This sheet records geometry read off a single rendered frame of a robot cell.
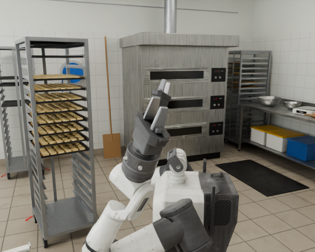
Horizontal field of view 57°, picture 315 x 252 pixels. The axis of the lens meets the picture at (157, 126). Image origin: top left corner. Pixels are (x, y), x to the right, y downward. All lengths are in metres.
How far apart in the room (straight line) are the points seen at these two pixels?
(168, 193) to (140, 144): 0.36
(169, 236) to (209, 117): 4.01
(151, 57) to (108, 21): 1.23
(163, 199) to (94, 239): 0.28
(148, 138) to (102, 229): 0.31
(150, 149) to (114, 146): 4.41
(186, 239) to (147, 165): 0.29
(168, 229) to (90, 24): 4.50
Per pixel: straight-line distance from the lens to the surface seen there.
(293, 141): 4.76
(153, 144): 0.67
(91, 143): 2.66
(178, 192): 1.04
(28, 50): 2.45
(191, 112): 4.64
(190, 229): 0.91
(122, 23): 5.26
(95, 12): 5.18
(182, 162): 1.04
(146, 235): 0.91
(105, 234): 0.86
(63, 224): 3.00
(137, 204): 0.78
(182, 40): 4.25
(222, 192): 1.07
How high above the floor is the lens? 1.65
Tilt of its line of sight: 13 degrees down
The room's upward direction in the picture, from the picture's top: straight up
